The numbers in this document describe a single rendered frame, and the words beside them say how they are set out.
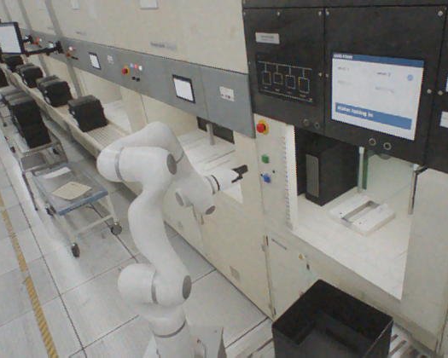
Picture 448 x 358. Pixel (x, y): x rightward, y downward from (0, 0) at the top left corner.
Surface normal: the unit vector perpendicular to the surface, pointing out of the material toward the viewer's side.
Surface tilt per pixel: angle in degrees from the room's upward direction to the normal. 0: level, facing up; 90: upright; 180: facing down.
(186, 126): 90
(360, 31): 90
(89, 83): 90
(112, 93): 90
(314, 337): 0
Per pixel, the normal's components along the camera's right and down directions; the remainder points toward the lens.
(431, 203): -0.81, 0.39
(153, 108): 0.57, 0.35
